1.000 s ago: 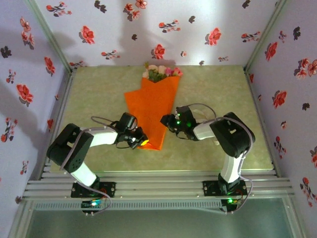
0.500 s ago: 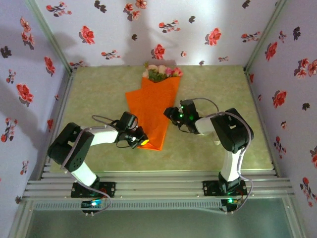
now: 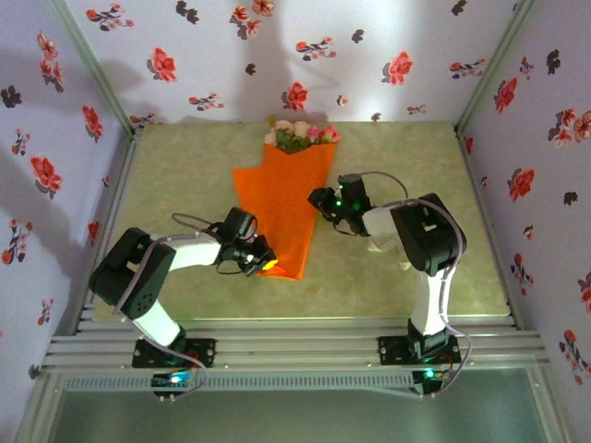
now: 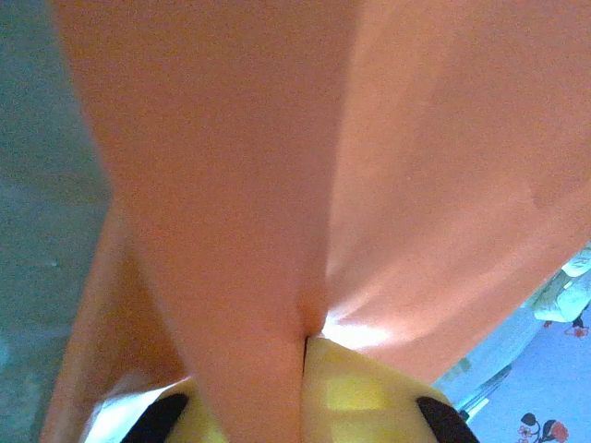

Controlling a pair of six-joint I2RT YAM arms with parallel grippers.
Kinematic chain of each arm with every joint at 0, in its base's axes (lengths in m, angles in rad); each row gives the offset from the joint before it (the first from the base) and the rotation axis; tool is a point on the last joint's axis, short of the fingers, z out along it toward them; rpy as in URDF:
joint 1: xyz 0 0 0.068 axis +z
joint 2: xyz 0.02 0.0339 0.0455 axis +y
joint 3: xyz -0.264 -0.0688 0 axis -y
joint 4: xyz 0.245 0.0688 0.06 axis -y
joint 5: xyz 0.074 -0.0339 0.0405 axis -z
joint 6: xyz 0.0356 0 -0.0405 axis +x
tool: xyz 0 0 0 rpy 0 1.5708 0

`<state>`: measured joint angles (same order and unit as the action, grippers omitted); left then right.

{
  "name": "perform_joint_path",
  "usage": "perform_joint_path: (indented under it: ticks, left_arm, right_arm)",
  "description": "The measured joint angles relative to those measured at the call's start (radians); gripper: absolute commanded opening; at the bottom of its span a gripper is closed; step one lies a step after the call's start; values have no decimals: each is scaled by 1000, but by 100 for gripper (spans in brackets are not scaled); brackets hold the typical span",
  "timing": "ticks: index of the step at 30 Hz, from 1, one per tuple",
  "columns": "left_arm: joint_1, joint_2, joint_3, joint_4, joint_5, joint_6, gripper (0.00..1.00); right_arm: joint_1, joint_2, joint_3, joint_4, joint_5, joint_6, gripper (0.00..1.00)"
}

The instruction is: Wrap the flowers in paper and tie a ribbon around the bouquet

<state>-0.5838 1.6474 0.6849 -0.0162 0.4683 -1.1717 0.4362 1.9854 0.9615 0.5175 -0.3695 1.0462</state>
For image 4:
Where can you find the aluminium frame post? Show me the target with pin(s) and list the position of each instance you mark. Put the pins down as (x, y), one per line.
(485, 390)

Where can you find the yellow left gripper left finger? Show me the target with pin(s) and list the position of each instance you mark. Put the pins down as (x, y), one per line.
(198, 420)

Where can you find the orange wrapping paper sheet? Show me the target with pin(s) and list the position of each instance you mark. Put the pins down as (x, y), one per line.
(231, 138)

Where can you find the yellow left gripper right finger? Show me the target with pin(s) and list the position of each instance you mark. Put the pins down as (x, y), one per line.
(369, 406)

